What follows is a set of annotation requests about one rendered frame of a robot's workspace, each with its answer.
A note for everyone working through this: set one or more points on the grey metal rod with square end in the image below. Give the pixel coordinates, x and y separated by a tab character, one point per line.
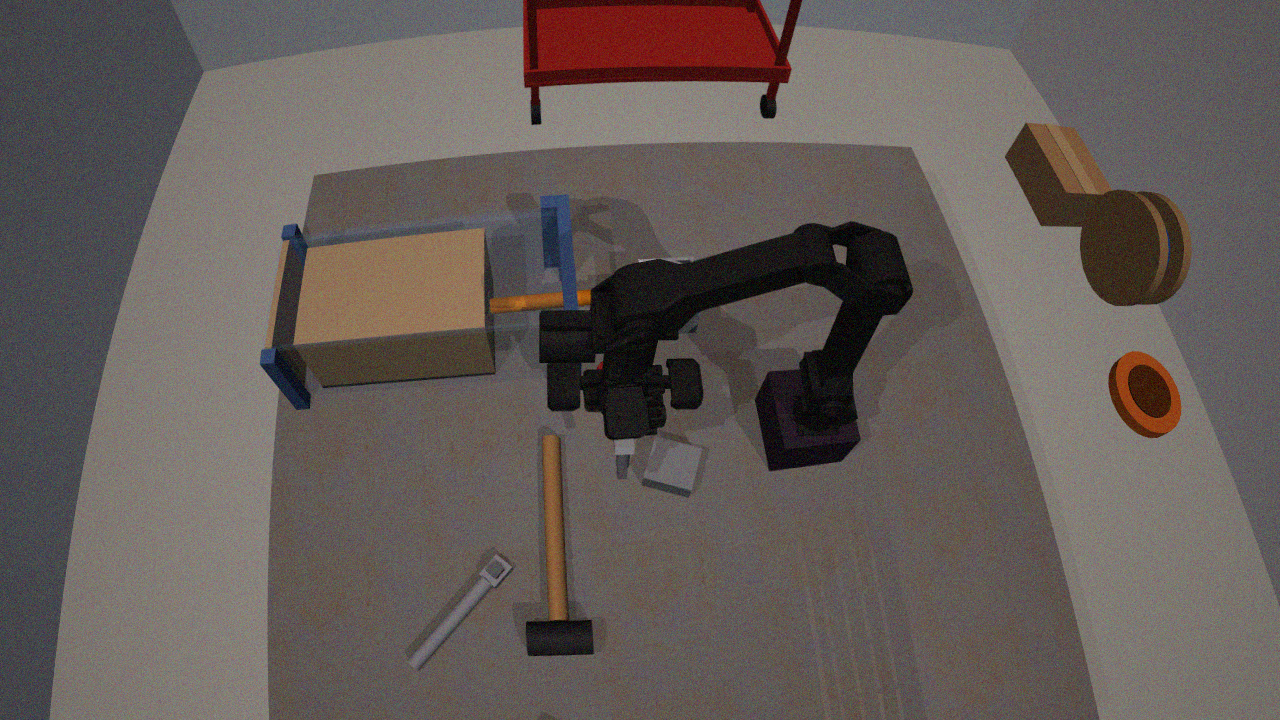
491	576

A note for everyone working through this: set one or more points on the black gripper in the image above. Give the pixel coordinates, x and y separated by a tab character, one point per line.
564	384

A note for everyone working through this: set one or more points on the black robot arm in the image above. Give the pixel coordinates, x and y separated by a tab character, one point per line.
644	302

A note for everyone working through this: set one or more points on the wooden-handled black mallet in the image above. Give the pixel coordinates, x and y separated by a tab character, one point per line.
559	635

